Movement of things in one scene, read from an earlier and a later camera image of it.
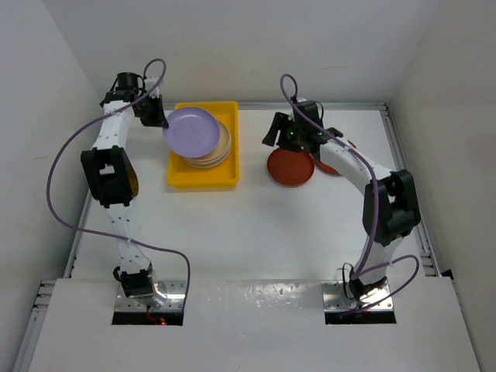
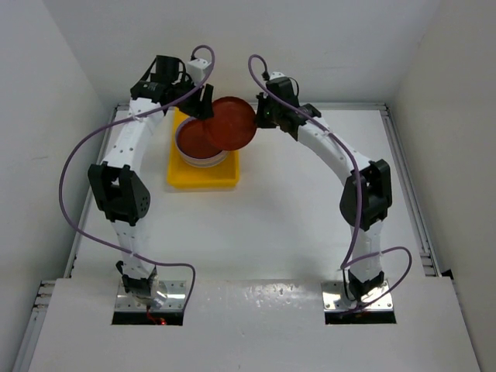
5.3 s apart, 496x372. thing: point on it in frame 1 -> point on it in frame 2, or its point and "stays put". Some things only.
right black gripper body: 291,136 -> 268,113
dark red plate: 320,166 -> 233,124
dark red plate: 290,168 -> 194,141
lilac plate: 191,132 -> 205,162
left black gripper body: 149,114 -> 191,106
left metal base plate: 173,291 stays put
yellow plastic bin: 181,173 stays put
